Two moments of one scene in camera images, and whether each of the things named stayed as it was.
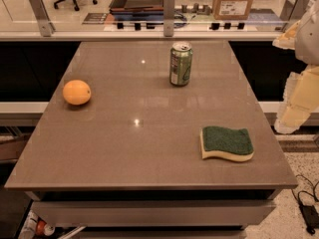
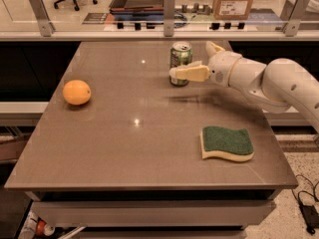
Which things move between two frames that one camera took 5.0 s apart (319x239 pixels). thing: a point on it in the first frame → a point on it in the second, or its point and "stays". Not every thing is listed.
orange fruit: x=76 y=93 stays
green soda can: x=180 y=64 stays
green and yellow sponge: x=229 y=143 stays
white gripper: x=309 y=37 → x=221 y=66
